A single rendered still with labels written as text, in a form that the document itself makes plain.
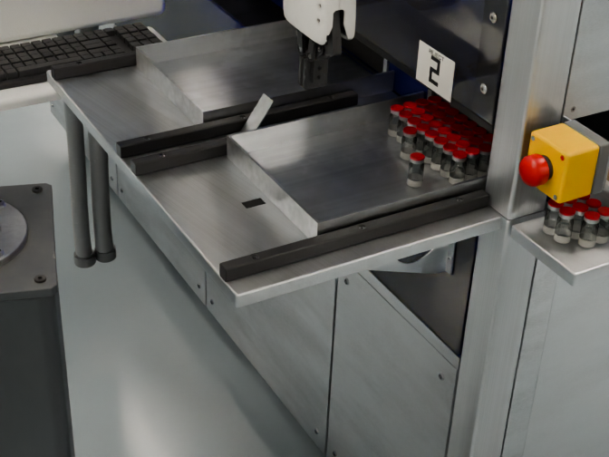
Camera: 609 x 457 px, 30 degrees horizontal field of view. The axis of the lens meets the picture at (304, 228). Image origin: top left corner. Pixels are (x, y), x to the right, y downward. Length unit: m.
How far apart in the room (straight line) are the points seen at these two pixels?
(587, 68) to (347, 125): 0.41
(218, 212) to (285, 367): 0.86
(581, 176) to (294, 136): 0.46
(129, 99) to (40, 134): 1.80
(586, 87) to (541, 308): 0.35
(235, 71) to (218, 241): 0.51
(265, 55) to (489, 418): 0.71
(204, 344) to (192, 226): 1.22
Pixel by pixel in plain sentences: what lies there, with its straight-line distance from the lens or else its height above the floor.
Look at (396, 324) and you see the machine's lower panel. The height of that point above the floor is 0.55.
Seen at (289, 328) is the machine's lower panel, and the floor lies 0.30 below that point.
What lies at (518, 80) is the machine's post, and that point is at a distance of 1.47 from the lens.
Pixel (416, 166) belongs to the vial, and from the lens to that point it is 1.58.
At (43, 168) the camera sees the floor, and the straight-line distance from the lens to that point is 3.43.
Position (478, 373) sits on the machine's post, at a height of 0.61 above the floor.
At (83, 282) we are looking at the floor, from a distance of 2.92.
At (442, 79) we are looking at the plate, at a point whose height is 1.02.
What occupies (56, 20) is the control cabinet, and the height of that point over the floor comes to 0.83.
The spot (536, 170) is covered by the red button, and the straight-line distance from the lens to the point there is 1.42.
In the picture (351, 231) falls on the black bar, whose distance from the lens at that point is 1.46.
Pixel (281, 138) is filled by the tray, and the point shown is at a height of 0.89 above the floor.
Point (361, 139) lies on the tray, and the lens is 1.71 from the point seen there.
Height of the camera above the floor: 1.69
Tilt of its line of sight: 33 degrees down
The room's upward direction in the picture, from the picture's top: 3 degrees clockwise
